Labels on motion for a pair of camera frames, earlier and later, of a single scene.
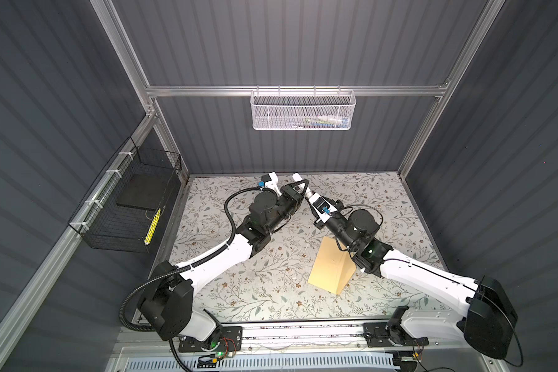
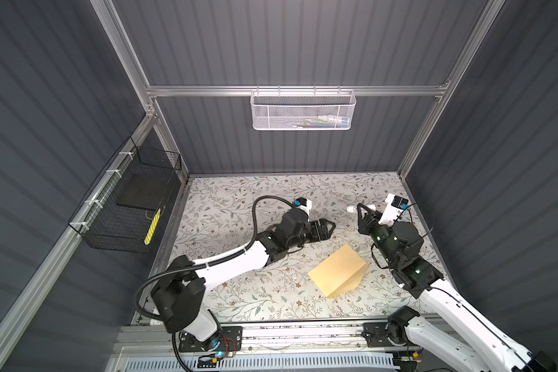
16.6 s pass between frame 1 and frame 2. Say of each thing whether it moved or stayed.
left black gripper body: moved
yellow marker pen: stayed
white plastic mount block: moved
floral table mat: stayed
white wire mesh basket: stayed
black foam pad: stayed
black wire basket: stayed
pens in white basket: stayed
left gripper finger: moved
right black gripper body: moved
